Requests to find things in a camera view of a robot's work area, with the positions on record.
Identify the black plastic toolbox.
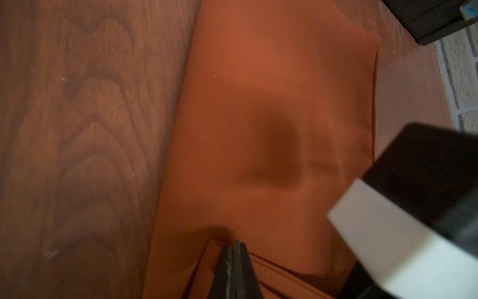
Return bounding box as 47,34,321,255
383,0,478,46

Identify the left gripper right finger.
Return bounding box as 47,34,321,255
234,241,263,299

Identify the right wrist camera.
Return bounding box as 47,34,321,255
327,123,478,299

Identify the orange skirt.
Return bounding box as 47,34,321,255
143,1,379,299

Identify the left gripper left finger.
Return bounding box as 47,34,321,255
208,245,235,299

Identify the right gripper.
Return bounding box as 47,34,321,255
338,262,396,299

